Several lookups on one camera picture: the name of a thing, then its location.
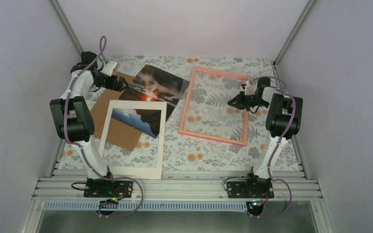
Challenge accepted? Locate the sunset landscape photo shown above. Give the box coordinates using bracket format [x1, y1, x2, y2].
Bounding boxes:
[111, 108, 162, 138]

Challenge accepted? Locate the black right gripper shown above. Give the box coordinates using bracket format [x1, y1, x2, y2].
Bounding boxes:
[228, 91, 269, 112]

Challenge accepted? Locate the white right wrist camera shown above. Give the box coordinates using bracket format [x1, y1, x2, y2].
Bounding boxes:
[241, 81, 251, 94]

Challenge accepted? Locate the brown cardboard backing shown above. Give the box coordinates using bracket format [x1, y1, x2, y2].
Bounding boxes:
[87, 88, 142, 151]

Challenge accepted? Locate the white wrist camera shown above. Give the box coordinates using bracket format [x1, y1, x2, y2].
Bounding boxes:
[102, 61, 118, 76]
[241, 81, 251, 94]

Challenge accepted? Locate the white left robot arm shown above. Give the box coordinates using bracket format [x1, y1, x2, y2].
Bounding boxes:
[50, 51, 128, 197]

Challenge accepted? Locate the aluminium rail base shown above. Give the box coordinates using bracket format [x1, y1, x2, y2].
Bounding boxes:
[21, 169, 333, 233]

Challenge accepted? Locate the pink wooden picture frame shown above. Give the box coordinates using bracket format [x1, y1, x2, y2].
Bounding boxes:
[179, 67, 250, 146]

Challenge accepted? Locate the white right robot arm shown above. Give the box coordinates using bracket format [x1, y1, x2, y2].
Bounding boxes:
[227, 76, 304, 179]

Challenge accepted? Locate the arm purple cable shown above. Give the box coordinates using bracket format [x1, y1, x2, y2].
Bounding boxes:
[62, 35, 144, 219]
[245, 76, 295, 220]

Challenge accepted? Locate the floral patterned tablecloth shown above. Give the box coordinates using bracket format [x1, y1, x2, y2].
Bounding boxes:
[58, 56, 300, 172]

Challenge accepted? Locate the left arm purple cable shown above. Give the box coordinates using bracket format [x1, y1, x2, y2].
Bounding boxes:
[62, 35, 144, 219]

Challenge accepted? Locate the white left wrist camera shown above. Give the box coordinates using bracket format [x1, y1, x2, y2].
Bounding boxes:
[102, 61, 118, 76]

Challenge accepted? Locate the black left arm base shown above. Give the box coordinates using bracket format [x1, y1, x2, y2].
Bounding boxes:
[84, 179, 134, 199]

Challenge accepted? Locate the clear acrylic sheet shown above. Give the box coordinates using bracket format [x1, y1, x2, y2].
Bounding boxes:
[119, 65, 189, 119]

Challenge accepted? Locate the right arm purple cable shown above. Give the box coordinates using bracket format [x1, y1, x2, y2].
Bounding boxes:
[245, 76, 295, 220]

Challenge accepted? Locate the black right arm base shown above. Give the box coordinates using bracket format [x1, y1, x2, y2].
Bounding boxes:
[223, 173, 274, 199]

